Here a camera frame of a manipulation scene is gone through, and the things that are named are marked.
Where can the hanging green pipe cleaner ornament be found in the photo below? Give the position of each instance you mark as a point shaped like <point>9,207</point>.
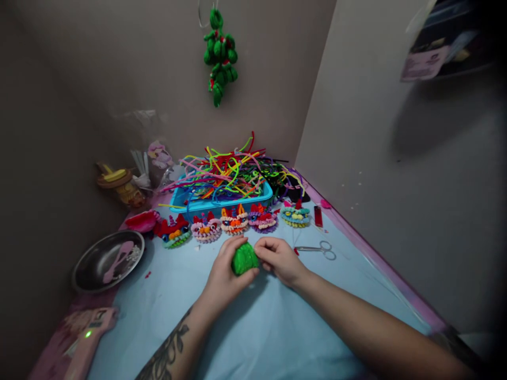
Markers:
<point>220,55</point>

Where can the pink pipe cleaner head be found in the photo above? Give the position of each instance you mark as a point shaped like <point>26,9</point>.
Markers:
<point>206,230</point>

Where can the person's right thumb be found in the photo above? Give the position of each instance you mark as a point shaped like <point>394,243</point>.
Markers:
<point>263,257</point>

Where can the amber cup with yellow lid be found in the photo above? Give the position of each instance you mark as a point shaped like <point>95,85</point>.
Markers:
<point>120,186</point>

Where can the clear bag with cartoon print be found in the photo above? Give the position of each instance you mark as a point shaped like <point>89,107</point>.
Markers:
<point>160,160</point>

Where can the small silver scissors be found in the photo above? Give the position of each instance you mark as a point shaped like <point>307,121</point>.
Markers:
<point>319,249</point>

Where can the person's right fingers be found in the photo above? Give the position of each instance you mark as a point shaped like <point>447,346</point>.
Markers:
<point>266,242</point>

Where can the red lighter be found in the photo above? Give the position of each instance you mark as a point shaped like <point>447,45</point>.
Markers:
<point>318,215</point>

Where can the hanging packets on wall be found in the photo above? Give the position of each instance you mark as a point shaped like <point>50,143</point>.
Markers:
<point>439,43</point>

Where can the person's left thumb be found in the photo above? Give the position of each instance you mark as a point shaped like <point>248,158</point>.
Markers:
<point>245,275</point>

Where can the green pipe cleaner ball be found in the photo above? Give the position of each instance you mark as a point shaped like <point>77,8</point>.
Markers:
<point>244,259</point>

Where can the red fabric pouch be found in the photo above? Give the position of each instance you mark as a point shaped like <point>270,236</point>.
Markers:
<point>142,221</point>

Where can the pink glue gun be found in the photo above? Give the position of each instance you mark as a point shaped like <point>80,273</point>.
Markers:
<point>85,340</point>

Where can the pile of colourful pipe cleaners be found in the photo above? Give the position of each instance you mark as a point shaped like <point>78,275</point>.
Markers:
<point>233,172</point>

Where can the person's left fingers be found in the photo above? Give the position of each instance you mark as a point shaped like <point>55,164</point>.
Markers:
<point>233,245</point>

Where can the light blue table cloth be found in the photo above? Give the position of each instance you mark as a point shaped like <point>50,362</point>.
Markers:
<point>253,301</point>

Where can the orange white pipe cleaner head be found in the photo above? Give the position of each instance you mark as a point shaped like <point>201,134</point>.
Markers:
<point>234,222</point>

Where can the teal yellow pipe cleaner head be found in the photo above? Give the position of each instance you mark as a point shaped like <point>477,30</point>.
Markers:
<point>296,215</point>

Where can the pink plastic spoon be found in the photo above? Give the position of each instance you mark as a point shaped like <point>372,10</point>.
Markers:
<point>118,261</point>

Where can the metal bowl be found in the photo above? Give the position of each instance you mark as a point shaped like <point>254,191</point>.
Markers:
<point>107,261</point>

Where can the blue plastic basket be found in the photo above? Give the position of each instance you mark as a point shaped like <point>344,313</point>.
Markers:
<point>222,200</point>

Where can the person's left hand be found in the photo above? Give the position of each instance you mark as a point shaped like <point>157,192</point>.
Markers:
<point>223,277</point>

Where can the purple pipe cleaner head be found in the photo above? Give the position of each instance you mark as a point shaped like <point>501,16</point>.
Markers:
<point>262,221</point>

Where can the red blue pipe cleaner head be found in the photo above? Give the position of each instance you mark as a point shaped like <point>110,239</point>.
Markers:
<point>174,231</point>

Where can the person's right hand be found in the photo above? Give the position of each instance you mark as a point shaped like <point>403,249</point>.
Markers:
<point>282,261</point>

